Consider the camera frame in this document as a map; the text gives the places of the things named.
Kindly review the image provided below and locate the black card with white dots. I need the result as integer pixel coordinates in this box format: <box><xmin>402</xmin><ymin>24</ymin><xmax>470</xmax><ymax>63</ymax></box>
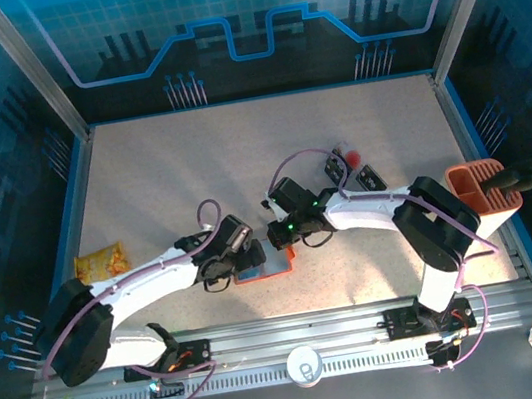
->
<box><xmin>321</xmin><ymin>146</ymin><xmax>351</xmax><ymax>186</ymax></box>

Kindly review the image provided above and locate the black card with white print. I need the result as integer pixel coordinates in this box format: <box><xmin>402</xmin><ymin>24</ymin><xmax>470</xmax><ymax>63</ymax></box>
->
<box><xmin>352</xmin><ymin>160</ymin><xmax>390</xmax><ymax>196</ymax></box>

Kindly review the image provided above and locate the orange white utensil holder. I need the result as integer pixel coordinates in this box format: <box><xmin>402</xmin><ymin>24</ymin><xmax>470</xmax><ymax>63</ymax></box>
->
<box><xmin>442</xmin><ymin>153</ymin><xmax>530</xmax><ymax>251</ymax></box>

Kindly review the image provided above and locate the yellow snack bag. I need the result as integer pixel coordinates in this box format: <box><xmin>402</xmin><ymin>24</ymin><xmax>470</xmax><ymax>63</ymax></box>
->
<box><xmin>68</xmin><ymin>239</ymin><xmax>134</xmax><ymax>287</ymax></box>

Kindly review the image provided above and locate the white lidded cup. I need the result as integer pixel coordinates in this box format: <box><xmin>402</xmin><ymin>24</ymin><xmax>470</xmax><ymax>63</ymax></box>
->
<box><xmin>282</xmin><ymin>342</ymin><xmax>328</xmax><ymax>392</ymax></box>

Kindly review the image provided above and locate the small black controller board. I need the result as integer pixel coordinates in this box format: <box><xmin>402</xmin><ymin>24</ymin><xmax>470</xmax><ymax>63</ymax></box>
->
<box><xmin>423</xmin><ymin>335</ymin><xmax>463</xmax><ymax>371</ymax></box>
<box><xmin>145</xmin><ymin>378</ymin><xmax>187</xmax><ymax>399</ymax></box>

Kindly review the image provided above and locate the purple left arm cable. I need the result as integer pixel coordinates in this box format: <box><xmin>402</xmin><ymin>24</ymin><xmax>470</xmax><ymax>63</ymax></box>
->
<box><xmin>20</xmin><ymin>196</ymin><xmax>252</xmax><ymax>399</ymax></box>

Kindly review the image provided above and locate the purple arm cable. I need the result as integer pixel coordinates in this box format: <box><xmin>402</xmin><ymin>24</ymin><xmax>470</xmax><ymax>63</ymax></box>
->
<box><xmin>20</xmin><ymin>196</ymin><xmax>252</xmax><ymax>399</ymax></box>
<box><xmin>263</xmin><ymin>121</ymin><xmax>518</xmax><ymax>395</ymax></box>

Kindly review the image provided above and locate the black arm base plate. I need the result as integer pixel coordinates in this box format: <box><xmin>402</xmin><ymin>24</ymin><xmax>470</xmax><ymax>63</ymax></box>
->
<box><xmin>382</xmin><ymin>296</ymin><xmax>478</xmax><ymax>343</ymax></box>
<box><xmin>120</xmin><ymin>337</ymin><xmax>216</xmax><ymax>385</ymax></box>

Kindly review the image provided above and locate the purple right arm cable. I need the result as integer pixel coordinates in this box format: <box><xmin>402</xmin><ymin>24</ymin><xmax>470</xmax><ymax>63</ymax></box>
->
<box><xmin>263</xmin><ymin>121</ymin><xmax>518</xmax><ymax>395</ymax></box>

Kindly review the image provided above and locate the aluminium mounting rail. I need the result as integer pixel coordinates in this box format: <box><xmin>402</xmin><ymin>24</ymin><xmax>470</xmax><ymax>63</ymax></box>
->
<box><xmin>26</xmin><ymin>274</ymin><xmax>532</xmax><ymax>399</ymax></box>

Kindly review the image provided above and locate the black utensil handle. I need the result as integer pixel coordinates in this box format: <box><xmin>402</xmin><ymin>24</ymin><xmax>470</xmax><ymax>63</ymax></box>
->
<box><xmin>479</xmin><ymin>158</ymin><xmax>532</xmax><ymax>200</ymax></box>

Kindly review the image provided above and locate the aluminium frame post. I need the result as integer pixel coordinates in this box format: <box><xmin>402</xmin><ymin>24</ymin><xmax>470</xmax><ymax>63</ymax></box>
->
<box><xmin>419</xmin><ymin>0</ymin><xmax>532</xmax><ymax>86</ymax></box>
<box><xmin>0</xmin><ymin>0</ymin><xmax>94</xmax><ymax>154</ymax></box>

